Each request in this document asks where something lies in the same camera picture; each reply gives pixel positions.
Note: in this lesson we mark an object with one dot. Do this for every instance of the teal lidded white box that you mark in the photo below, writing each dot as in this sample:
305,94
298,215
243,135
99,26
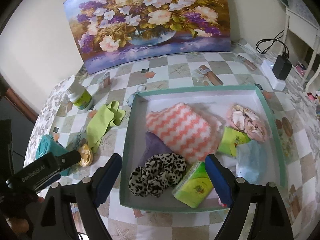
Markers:
214,100

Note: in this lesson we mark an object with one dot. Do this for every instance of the blue surgical face mask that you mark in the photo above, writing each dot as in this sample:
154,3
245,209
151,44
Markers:
251,160

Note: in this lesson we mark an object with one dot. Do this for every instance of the black power adapter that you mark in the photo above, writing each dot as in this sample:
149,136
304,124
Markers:
282,67

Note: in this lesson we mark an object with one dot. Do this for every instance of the white power strip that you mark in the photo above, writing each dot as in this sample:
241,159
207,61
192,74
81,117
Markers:
266,68

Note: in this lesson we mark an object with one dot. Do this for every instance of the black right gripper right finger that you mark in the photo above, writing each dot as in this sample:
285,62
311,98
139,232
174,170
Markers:
231,193

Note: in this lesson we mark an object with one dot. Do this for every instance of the lime green cloth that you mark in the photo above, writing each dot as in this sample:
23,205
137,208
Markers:
106,117

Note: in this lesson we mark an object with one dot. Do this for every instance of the gold round tin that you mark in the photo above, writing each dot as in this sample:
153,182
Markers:
86,155

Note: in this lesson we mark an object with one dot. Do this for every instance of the pink white striped towel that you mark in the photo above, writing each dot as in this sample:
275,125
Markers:
187,131

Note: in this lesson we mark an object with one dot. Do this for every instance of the pink floral scrunchie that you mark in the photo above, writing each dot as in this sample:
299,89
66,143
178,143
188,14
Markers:
247,121

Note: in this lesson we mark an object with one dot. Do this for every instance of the teal plastic container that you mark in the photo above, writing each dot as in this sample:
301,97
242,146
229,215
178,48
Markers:
54,156

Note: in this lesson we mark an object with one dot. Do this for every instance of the purple wipes pack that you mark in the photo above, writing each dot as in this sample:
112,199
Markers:
154,146

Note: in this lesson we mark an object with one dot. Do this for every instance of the leopard print scrunchie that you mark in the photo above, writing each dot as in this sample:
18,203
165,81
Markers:
159,173

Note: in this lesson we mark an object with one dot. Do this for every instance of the white capped green bottle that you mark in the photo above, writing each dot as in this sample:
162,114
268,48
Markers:
78,95

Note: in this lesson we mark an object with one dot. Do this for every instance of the flower painting canvas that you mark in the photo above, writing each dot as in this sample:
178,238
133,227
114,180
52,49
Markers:
109,33

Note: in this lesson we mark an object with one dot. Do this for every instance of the person's left hand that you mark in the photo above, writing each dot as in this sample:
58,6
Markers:
16,212

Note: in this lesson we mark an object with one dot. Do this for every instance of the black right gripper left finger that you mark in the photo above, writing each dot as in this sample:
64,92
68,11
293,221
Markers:
93,191

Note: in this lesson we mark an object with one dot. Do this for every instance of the green tissue pack with logo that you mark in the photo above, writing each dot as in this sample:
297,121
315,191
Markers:
194,187

